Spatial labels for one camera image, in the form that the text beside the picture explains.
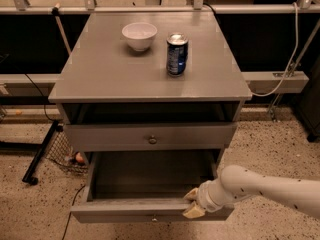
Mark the grey top drawer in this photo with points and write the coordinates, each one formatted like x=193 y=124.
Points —
x=138 y=137

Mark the black stand leg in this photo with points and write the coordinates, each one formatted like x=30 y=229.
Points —
x=29 y=177

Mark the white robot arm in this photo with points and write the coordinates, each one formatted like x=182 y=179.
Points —
x=237 y=183

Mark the grey drawer cabinet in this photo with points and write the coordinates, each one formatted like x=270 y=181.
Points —
x=105 y=82

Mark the white bowl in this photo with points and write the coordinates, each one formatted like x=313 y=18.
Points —
x=140 y=35

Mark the metal guard rail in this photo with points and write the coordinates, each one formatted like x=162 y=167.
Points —
x=94 y=6

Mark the blue soda can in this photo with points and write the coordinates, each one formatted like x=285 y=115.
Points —
x=177 y=53

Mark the wire mesh basket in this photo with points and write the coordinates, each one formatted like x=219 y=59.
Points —
x=60 y=152

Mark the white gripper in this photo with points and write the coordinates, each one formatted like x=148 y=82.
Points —
x=202 y=198

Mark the grey drawer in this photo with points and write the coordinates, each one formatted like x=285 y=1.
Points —
x=142 y=186
x=138 y=137

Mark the wooden stick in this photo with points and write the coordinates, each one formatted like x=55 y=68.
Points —
x=56 y=14

